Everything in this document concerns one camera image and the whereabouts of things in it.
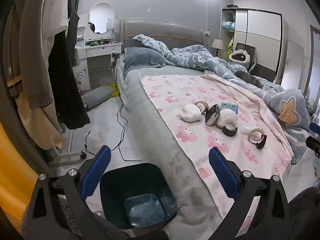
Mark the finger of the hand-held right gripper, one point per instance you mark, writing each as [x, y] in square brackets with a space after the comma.
[313, 144]
[315, 126]

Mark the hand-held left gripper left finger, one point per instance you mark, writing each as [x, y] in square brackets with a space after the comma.
[96, 167]

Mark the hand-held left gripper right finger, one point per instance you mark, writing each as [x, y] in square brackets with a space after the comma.
[222, 175]

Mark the dark teal trash bin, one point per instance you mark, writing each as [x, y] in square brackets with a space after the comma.
[117, 192]

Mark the white tissue ball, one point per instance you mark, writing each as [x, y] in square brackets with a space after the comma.
[226, 118]
[190, 113]

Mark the brown tape roll with tissue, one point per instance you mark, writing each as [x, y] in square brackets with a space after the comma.
[257, 129]

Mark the black tissue packet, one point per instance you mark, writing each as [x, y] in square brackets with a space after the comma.
[212, 115]

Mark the blue tissue packet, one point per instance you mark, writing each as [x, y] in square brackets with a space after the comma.
[228, 106]

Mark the brown cardboard tape roll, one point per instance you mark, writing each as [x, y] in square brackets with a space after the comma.
[203, 103]

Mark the white clothes rack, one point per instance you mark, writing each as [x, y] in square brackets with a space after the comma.
[67, 153]

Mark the grey upholstered bed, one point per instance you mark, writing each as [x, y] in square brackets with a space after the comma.
[150, 130]

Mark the person's grey fleece clothing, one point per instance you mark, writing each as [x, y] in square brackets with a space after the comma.
[305, 212]

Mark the beige garment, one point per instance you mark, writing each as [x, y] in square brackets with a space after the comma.
[37, 127]

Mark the grey floor cushion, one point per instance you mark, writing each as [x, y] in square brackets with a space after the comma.
[97, 96]

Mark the yellow plastic bag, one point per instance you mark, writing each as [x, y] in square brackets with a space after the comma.
[115, 91]

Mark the black coat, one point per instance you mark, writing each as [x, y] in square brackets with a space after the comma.
[67, 92]

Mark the dark grey cat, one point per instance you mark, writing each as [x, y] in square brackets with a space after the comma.
[247, 77]

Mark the pink printed blanket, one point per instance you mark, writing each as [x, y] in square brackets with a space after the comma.
[200, 87]

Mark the black chair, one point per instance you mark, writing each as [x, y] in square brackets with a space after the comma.
[247, 47]

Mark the white and grey wardrobe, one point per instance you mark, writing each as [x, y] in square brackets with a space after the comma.
[260, 30]

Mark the white vanity desk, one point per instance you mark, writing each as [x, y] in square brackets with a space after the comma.
[100, 52]

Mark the grey-blue pillow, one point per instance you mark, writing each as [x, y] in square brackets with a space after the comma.
[142, 57]

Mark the blue patterned fleece duvet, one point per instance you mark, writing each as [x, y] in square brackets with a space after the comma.
[200, 57]

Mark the bedside table lamp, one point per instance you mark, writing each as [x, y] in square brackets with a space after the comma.
[217, 43]

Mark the brown knit cardigan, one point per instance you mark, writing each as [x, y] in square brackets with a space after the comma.
[27, 55]

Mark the light blue plush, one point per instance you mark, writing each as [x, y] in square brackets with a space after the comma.
[228, 26]

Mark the grey knit vest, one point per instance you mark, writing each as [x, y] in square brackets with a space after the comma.
[73, 30]

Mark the small white vanity lamp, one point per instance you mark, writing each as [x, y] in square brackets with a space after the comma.
[112, 23]

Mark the oval vanity mirror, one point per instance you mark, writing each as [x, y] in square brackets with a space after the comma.
[100, 15]

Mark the white shirt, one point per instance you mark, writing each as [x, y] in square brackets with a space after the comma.
[55, 10]

